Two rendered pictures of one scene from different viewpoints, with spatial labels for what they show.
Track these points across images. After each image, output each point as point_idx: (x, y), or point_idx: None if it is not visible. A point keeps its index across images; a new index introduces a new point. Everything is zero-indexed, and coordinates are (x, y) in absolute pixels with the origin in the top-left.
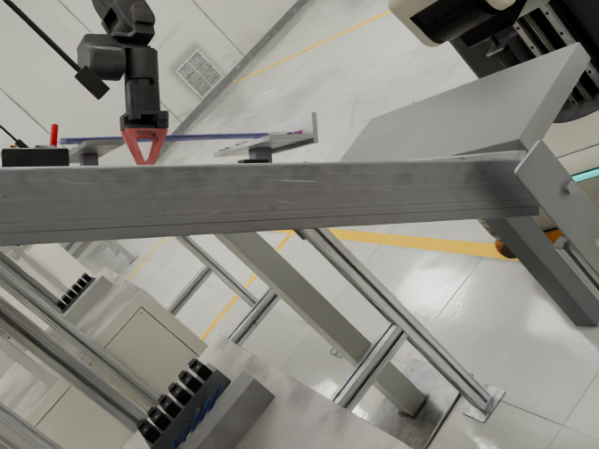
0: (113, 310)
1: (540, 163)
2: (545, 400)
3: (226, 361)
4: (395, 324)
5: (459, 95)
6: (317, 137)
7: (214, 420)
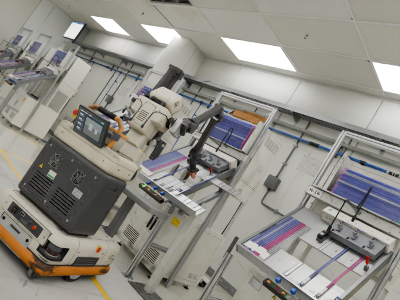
0: (263, 274)
1: None
2: (112, 263)
3: None
4: None
5: (126, 187)
6: (165, 196)
7: None
